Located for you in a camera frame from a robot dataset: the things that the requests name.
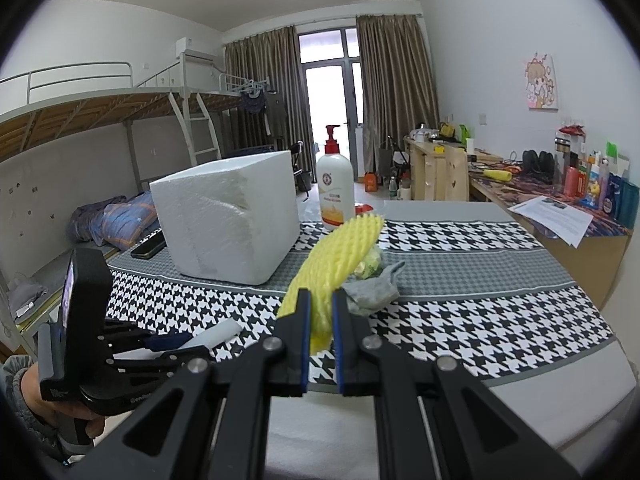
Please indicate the person's left forearm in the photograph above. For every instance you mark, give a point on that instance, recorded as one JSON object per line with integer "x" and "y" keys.
{"x": 15, "y": 410}

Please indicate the grey folded cloth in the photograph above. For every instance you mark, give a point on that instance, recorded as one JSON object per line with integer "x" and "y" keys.
{"x": 27, "y": 292}

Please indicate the yellow foam sleeve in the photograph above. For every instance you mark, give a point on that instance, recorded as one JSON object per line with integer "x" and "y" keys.
{"x": 499, "y": 175}

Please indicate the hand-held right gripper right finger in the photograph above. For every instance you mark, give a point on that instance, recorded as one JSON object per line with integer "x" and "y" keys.
{"x": 338, "y": 355}

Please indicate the white air conditioner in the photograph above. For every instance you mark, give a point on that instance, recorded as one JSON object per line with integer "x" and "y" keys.
{"x": 195, "y": 46}

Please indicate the white lotion pump bottle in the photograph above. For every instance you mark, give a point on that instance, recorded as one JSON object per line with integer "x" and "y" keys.
{"x": 335, "y": 185}

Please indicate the black headphones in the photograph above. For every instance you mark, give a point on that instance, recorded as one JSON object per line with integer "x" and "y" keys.
{"x": 537, "y": 162}

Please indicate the grey bag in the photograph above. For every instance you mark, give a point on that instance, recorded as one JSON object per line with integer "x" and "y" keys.
{"x": 386, "y": 162}

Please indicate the green plastic packet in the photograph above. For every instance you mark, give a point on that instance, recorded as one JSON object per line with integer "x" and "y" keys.
{"x": 369, "y": 264}

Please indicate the white plastic jug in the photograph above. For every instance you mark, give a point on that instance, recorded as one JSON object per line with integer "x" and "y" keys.
{"x": 404, "y": 192}

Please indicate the yellow black box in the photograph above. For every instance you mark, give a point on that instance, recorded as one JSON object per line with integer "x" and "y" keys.
{"x": 446, "y": 131}

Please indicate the red white small packet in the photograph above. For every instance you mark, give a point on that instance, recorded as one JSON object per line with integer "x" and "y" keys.
{"x": 363, "y": 206}

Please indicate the white foam box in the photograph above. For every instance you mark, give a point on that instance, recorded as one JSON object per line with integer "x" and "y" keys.
{"x": 225, "y": 220}

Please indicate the white pot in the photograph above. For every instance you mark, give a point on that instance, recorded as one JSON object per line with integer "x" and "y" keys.
{"x": 422, "y": 135}

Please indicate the hanging dark clothes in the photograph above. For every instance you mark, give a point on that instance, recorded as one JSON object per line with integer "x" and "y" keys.
{"x": 255, "y": 105}

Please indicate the wooden chair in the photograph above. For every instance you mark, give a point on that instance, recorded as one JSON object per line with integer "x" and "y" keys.
{"x": 456, "y": 175}

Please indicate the wooden desk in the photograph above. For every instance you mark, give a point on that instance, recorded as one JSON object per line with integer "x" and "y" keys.
{"x": 595, "y": 260}

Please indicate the red plastic wrapper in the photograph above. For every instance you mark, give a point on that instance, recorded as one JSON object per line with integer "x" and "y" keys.
{"x": 572, "y": 129}

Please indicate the pink wall poster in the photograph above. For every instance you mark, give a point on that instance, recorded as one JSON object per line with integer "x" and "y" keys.
{"x": 541, "y": 82}

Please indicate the white cup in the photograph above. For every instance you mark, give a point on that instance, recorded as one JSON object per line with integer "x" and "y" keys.
{"x": 470, "y": 145}

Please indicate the black phone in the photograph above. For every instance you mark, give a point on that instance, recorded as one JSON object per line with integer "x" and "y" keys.
{"x": 148, "y": 246}

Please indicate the brown curtain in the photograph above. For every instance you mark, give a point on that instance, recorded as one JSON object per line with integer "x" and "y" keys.
{"x": 395, "y": 85}
{"x": 270, "y": 75}

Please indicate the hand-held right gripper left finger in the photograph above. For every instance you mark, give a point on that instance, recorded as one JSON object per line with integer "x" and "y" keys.
{"x": 306, "y": 355}

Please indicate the glass balcony door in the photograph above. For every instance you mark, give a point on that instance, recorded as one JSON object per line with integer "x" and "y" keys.
{"x": 327, "y": 100}

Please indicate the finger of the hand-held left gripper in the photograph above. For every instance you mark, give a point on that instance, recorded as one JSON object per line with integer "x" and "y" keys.
{"x": 165, "y": 342}
{"x": 150, "y": 367}

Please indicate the clear plastic bottle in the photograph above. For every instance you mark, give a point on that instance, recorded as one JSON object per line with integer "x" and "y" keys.
{"x": 392, "y": 187}

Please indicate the blue bottles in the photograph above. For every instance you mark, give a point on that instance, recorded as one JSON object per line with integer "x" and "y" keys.
{"x": 627, "y": 200}

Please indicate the green bag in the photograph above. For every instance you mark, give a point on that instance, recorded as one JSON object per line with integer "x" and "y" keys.
{"x": 463, "y": 132}

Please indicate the blue plaid bedding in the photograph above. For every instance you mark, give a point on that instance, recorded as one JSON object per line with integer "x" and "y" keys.
{"x": 250, "y": 150}

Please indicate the printed paper sheets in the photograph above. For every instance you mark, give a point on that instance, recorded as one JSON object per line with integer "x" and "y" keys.
{"x": 555, "y": 215}

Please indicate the yellow foam fruit net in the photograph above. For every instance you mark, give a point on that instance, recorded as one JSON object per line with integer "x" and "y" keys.
{"x": 335, "y": 255}

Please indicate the person's left hand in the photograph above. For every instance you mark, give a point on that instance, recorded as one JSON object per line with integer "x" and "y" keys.
{"x": 37, "y": 390}

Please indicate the white soft packet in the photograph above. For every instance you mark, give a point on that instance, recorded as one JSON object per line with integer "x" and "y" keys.
{"x": 220, "y": 332}

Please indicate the blue quilt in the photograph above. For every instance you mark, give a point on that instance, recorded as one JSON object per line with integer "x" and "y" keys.
{"x": 125, "y": 220}

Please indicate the grey crumpled wrapper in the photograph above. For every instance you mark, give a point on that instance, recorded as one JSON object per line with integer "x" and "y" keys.
{"x": 372, "y": 290}

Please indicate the grey table cloth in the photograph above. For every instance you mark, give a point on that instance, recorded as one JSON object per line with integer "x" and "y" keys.
{"x": 320, "y": 435}

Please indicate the black folding chair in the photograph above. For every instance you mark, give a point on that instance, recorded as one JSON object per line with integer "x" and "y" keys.
{"x": 298, "y": 152}

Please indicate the metal bunk bed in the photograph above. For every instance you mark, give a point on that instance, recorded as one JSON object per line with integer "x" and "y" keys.
{"x": 235, "y": 82}
{"x": 75, "y": 115}

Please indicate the orange bottle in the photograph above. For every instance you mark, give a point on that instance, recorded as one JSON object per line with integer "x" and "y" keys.
{"x": 575, "y": 182}

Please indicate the orange bag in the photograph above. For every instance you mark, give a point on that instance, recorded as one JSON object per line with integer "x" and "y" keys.
{"x": 370, "y": 182}

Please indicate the metal bed ladder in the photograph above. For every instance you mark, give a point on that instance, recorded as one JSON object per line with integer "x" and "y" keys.
{"x": 205, "y": 150}

